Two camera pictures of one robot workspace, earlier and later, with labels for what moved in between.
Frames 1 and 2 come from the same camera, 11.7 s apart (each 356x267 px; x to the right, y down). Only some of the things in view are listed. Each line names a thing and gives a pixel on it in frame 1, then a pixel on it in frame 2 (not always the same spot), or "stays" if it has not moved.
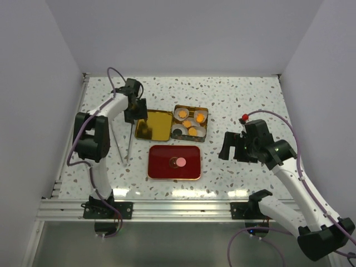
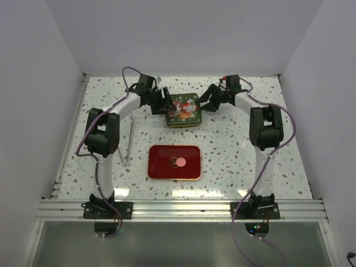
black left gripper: [142, 114] -> [159, 109]
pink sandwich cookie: [181, 162] stays
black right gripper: [235, 139] -> [205, 97]
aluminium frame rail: [168, 209] stays
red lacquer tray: [176, 162] stays
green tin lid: [158, 126] -> [187, 112]
